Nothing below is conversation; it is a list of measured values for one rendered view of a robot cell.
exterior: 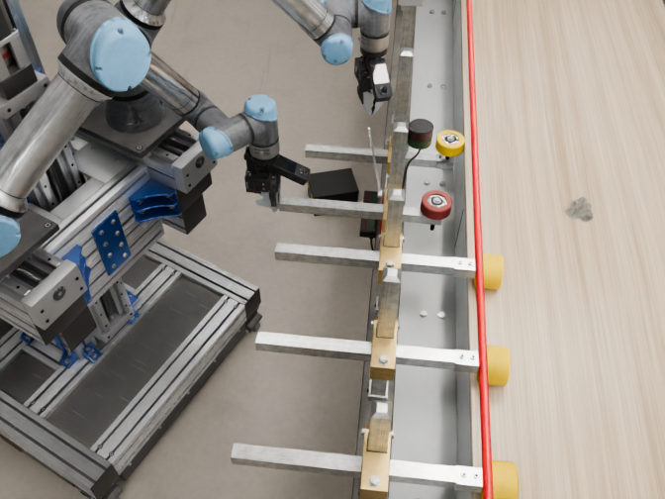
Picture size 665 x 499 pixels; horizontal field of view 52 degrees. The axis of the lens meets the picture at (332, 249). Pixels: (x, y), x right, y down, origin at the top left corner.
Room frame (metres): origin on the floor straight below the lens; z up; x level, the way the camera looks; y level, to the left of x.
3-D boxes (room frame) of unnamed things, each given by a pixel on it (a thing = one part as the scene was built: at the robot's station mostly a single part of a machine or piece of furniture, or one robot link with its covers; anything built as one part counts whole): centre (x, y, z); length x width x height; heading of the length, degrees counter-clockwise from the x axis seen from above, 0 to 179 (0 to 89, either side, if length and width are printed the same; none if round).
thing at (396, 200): (1.04, -0.14, 0.89); 0.04 x 0.04 x 0.48; 84
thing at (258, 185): (1.29, 0.18, 0.97); 0.09 x 0.08 x 0.12; 84
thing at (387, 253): (1.02, -0.14, 0.95); 0.14 x 0.06 x 0.05; 174
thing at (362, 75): (1.57, -0.10, 1.09); 0.09 x 0.08 x 0.12; 15
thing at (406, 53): (1.54, -0.19, 0.92); 0.04 x 0.04 x 0.48; 84
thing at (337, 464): (0.51, -0.07, 0.95); 0.50 x 0.04 x 0.04; 84
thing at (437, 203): (1.24, -0.27, 0.85); 0.08 x 0.08 x 0.11
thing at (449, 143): (1.49, -0.33, 0.85); 0.08 x 0.08 x 0.11
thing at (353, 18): (1.54, 0.00, 1.25); 0.11 x 0.11 x 0.08; 1
